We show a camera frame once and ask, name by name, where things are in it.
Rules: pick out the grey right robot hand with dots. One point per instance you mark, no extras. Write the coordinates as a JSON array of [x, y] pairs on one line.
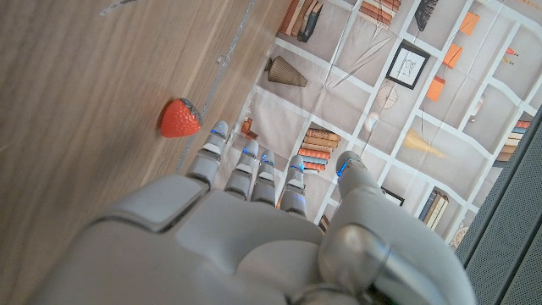
[[233, 254]]

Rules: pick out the red toy strawberry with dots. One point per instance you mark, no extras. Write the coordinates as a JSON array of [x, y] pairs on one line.
[[180, 120]]

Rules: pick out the printed bookshelf backdrop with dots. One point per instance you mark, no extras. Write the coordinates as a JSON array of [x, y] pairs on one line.
[[339, 106]]

